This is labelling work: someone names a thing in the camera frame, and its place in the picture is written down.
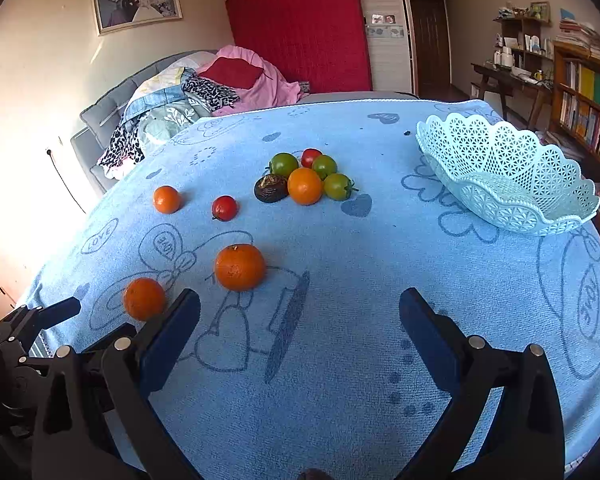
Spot white lattice plastic basket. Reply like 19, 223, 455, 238
416, 113, 600, 236

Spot small wooden shelf unit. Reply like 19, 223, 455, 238
494, 1, 554, 73

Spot framed wedding photo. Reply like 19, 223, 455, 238
93, 0, 183, 36

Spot dark wooden door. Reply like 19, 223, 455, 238
410, 0, 451, 101

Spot red tomato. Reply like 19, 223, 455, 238
211, 195, 239, 222
300, 148, 322, 168

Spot large orange front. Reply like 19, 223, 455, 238
213, 244, 266, 292

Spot light blue patterned towel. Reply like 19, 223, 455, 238
24, 101, 600, 479

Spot grey bed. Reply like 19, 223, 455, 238
70, 50, 414, 193

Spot green tomato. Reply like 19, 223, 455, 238
323, 174, 358, 202
311, 155, 338, 180
268, 152, 299, 179

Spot wooden desk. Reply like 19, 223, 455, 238
471, 63, 553, 130

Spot dark brown passion fruit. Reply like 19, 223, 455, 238
253, 174, 288, 204

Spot red upright mattress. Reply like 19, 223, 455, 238
225, 0, 373, 93

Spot pile of clothes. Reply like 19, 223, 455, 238
97, 46, 310, 180

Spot wooden bookshelf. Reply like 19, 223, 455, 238
550, 42, 600, 233

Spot small orange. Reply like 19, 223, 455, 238
152, 185, 182, 214

